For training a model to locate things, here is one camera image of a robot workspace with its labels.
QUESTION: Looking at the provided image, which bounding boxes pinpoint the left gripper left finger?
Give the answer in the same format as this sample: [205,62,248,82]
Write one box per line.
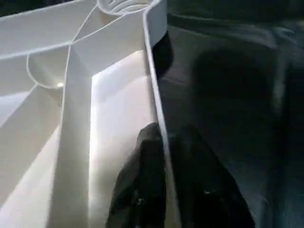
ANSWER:
[105,122,168,228]

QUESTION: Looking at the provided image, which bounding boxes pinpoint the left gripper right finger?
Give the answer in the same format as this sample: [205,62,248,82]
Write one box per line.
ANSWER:
[167,124,257,228]

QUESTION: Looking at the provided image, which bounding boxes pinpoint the white plastic table top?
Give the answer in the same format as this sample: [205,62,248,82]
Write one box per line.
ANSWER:
[0,0,183,228]

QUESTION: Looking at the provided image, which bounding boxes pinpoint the black work mat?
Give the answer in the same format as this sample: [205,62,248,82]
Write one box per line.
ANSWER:
[0,0,304,228]

